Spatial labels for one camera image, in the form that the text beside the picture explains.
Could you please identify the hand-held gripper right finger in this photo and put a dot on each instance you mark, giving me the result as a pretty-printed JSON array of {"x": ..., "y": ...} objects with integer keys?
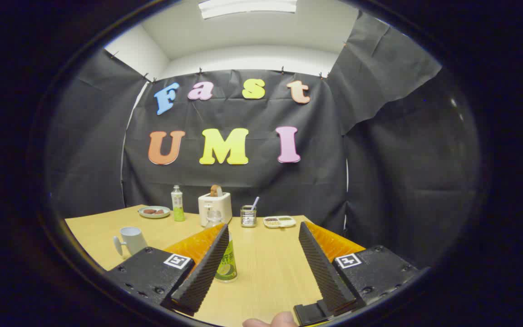
[{"x": 323, "y": 268}]

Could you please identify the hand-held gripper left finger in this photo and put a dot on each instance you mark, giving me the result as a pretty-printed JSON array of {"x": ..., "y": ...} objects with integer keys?
[{"x": 207, "y": 268}]

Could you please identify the juice bottle with green label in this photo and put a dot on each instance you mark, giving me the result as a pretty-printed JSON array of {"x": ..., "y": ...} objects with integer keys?
[{"x": 228, "y": 267}]

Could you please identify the white cup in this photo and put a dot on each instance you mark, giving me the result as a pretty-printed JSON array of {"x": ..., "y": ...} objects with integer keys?
[{"x": 133, "y": 239}]

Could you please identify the small white and green bottle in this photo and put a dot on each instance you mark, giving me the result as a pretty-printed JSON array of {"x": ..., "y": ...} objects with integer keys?
[{"x": 178, "y": 204}]

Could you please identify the wooden table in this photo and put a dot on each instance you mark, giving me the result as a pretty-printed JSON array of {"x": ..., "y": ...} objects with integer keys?
[{"x": 266, "y": 263}]

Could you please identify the white toaster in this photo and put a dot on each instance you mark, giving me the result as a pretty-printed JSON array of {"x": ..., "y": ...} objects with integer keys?
[{"x": 216, "y": 208}]

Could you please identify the white divided dish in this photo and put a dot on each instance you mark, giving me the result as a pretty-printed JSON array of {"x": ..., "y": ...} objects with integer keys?
[{"x": 279, "y": 222}]

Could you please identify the pale green plate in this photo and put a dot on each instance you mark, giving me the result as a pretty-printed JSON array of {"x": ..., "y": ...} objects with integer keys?
[{"x": 152, "y": 215}]

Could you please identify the bread slice in toaster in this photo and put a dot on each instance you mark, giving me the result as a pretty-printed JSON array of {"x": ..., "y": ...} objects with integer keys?
[{"x": 216, "y": 190}]

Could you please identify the striped straw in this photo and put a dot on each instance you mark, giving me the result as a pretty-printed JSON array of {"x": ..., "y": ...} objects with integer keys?
[{"x": 255, "y": 202}]

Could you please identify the ceiling light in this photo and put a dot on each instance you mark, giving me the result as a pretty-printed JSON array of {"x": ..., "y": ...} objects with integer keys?
[{"x": 248, "y": 7}]

